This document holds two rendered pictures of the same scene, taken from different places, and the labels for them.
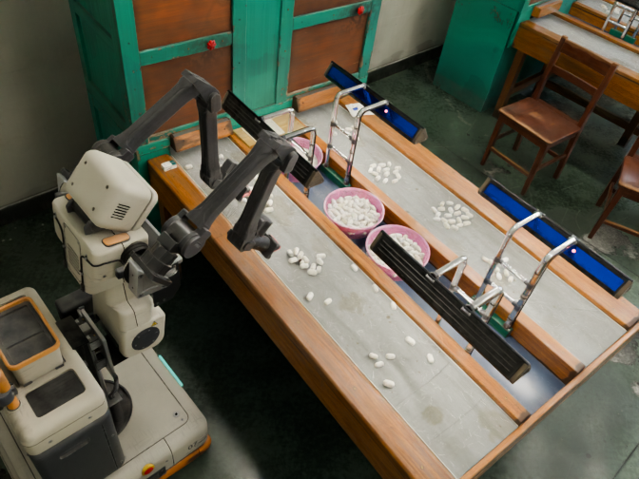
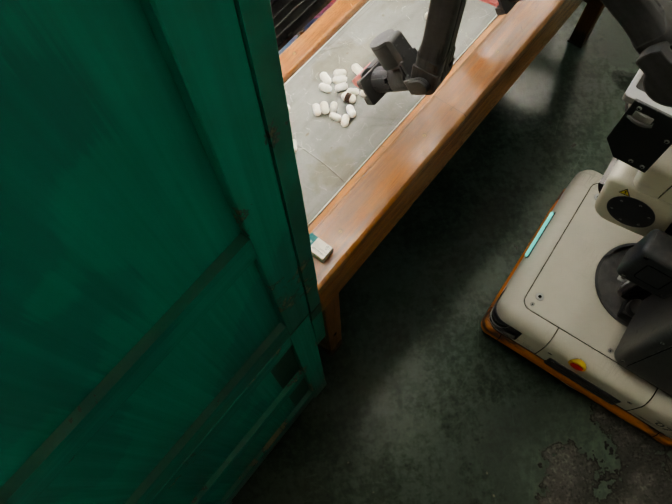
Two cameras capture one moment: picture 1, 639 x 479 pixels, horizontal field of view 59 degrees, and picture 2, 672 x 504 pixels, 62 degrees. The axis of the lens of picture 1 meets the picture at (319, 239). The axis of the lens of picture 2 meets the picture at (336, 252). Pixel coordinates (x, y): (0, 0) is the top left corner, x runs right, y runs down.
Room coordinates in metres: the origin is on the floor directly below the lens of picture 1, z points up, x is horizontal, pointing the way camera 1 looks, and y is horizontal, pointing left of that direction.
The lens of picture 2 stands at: (1.90, 1.18, 1.88)
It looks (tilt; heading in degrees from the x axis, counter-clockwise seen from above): 68 degrees down; 266
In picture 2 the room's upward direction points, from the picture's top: 4 degrees counter-clockwise
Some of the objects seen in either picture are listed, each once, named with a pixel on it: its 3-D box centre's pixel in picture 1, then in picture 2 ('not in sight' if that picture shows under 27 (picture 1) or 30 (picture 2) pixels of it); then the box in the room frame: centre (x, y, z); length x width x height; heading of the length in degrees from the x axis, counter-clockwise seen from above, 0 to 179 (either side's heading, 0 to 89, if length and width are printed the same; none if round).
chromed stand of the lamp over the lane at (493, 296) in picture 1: (448, 321); not in sight; (1.19, -0.47, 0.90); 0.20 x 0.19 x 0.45; 44
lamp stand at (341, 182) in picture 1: (355, 138); not in sight; (2.17, -0.09, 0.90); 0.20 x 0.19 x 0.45; 44
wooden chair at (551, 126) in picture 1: (542, 118); not in sight; (3.38, -1.34, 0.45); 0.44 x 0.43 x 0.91; 43
